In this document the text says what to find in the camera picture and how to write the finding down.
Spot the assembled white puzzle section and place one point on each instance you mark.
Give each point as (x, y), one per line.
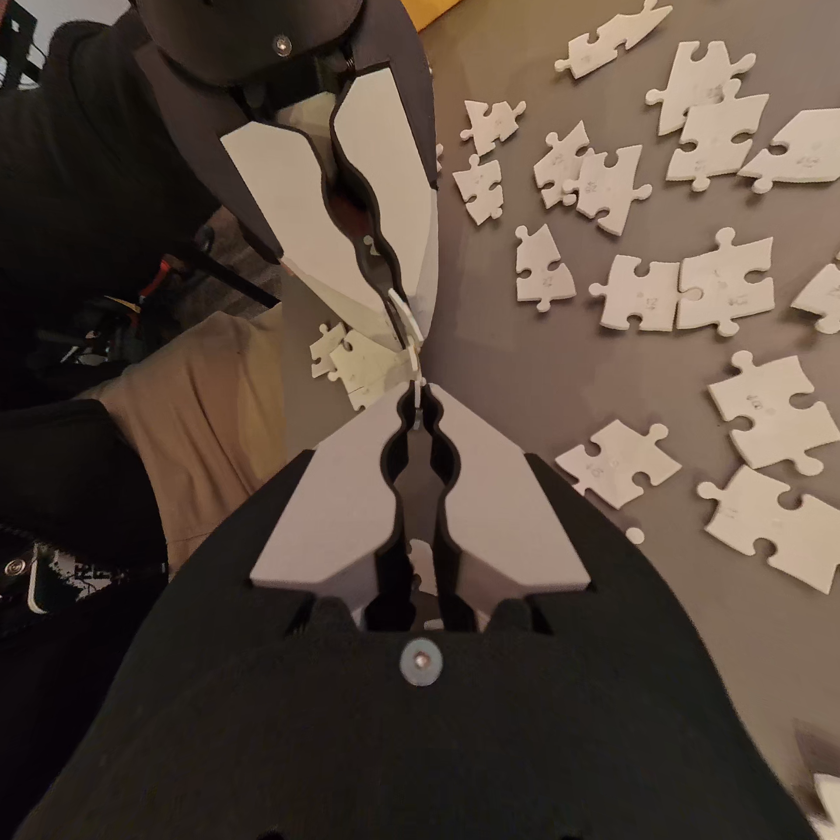
(367, 367)

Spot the yellow plastic bin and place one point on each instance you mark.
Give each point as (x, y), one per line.
(433, 10)

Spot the person's left forearm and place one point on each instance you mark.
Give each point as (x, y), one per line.
(85, 164)

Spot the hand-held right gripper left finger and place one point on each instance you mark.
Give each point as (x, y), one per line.
(328, 525)

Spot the scattered loose white puzzle pieces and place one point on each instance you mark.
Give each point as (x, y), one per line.
(722, 289)

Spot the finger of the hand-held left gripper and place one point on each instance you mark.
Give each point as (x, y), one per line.
(400, 170)
(289, 197)

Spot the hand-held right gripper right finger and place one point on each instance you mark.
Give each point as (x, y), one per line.
(515, 525)

